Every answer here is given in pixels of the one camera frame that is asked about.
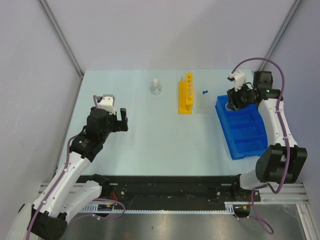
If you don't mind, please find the small glass jar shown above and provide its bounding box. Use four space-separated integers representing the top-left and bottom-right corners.
225 101 234 112

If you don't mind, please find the blue plastic tray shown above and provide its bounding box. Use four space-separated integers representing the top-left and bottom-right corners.
215 95 268 160

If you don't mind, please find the clear plastic well plate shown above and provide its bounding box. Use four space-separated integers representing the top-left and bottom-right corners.
195 92 211 115

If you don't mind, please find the glass flask with stopper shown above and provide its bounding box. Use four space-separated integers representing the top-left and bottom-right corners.
149 78 163 96

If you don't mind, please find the yellow test tube rack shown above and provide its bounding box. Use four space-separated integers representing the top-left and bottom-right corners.
178 72 194 114

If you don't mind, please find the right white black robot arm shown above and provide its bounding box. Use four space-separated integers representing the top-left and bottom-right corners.
226 70 308 201

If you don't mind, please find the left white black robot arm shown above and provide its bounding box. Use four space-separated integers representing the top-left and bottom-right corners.
23 107 129 240

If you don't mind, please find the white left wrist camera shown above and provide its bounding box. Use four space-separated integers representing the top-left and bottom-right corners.
97 94 116 115

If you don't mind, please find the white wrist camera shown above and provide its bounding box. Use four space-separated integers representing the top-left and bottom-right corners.
97 94 116 115
227 70 246 92

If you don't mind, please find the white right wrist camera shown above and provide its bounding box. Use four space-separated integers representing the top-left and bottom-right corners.
227 70 246 92

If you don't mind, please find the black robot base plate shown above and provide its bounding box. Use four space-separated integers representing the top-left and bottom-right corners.
81 175 261 211

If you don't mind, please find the white slotted cable duct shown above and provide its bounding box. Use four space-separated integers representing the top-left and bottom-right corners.
79 201 253 215

